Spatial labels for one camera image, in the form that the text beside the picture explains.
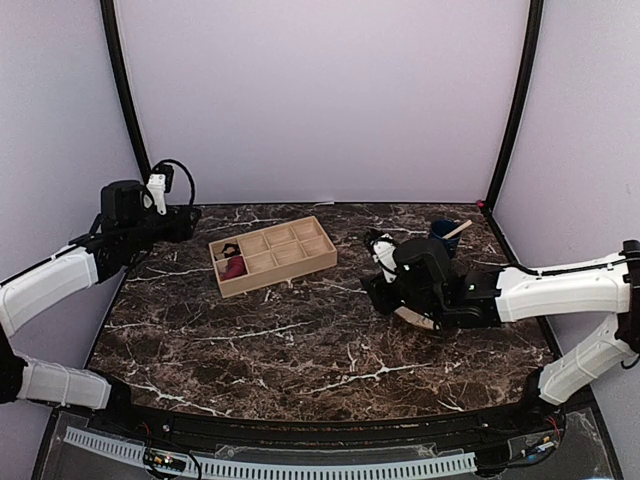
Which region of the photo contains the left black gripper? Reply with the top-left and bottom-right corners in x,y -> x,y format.
123,204 -> 200,254

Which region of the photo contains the brown argyle sock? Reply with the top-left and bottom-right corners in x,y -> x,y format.
217,243 -> 241,259

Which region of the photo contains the maroon striped sock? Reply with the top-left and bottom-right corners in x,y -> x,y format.
219,255 -> 247,281

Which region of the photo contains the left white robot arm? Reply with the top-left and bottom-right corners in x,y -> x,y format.
1,174 -> 201,436

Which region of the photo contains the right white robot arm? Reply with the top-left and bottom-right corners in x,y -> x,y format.
361,230 -> 639,434

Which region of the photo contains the round painted wooden plate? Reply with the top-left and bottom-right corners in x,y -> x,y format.
394,306 -> 441,332

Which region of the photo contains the dark blue mug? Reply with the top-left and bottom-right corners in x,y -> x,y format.
429,219 -> 461,259

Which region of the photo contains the wooden stick in mug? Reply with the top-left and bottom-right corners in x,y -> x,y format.
443,220 -> 473,240

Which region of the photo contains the wooden compartment tray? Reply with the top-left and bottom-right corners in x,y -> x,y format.
209,216 -> 338,298

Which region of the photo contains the small circuit board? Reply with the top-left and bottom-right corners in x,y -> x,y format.
143,448 -> 186,472

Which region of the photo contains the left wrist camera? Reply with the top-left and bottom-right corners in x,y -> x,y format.
142,164 -> 174,215

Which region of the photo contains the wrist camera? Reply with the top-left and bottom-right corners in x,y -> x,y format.
142,164 -> 174,215
364,229 -> 397,283

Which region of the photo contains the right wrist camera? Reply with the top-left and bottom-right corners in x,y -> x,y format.
364,229 -> 397,283

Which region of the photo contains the left camera black cable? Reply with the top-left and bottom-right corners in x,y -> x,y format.
159,158 -> 197,209

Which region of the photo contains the right black frame post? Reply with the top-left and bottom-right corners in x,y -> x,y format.
483,0 -> 544,217

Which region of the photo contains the black frame post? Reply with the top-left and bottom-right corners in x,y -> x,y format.
99,0 -> 152,183
483,0 -> 544,217

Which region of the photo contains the left black frame post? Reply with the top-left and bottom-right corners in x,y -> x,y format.
99,0 -> 152,183

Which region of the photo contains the black front rail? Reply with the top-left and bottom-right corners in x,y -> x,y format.
54,387 -> 596,451

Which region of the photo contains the white slotted cable duct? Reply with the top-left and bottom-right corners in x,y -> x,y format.
63,427 -> 478,479

